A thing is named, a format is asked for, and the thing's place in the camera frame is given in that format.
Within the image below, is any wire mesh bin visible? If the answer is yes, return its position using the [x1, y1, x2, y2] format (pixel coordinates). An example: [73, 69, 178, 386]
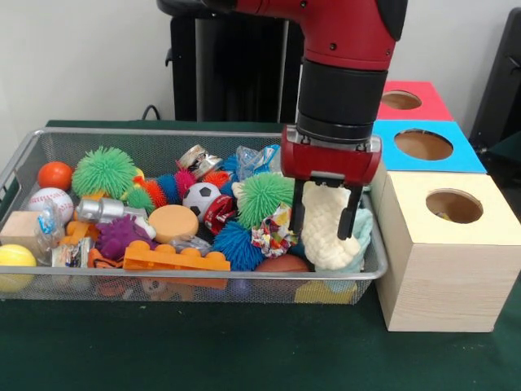
[0, 126, 387, 305]

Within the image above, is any orange plastic compartment tray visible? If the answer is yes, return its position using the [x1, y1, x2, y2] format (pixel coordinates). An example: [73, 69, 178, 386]
[123, 239, 232, 273]

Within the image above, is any colourful geometric print cloth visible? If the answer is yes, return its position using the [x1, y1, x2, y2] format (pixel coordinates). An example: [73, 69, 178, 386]
[251, 203, 299, 258]

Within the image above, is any mint green cloth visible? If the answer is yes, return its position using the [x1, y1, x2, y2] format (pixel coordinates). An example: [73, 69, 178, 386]
[315, 207, 374, 274]

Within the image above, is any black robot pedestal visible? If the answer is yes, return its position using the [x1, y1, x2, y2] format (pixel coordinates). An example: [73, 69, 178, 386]
[156, 0, 306, 123]

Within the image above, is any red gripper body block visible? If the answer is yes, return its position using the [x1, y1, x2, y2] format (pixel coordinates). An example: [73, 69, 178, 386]
[279, 138, 383, 192]

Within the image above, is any blue spiky rubber ball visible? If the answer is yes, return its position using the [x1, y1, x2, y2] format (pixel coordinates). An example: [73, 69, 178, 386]
[212, 222, 265, 272]

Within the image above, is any black chair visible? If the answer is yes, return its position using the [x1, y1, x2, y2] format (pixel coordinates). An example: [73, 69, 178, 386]
[470, 7, 521, 164]

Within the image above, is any wooden box with three holes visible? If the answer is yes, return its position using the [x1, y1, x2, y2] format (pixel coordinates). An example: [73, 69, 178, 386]
[368, 80, 521, 333]

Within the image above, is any green spiky rubber ball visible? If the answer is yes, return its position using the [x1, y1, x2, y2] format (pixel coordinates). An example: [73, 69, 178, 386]
[72, 146, 138, 200]
[235, 173, 296, 229]

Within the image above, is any silver toy robot figure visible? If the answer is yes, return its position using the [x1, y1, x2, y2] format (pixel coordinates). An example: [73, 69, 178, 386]
[76, 196, 150, 224]

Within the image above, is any yellow ball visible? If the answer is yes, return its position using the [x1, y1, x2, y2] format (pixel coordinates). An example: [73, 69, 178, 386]
[0, 243, 37, 292]

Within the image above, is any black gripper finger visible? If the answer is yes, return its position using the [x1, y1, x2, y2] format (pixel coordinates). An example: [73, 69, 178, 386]
[336, 186, 364, 241]
[287, 178, 308, 235]

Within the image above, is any cream fluffy cloth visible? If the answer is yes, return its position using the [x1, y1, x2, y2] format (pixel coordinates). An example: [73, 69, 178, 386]
[300, 181, 361, 272]

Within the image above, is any dark green tablecloth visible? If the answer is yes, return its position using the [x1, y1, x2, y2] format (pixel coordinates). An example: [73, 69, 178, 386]
[0, 118, 521, 391]

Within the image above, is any black and white soccer ball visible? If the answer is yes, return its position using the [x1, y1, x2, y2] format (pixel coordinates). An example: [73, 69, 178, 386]
[182, 182, 223, 217]

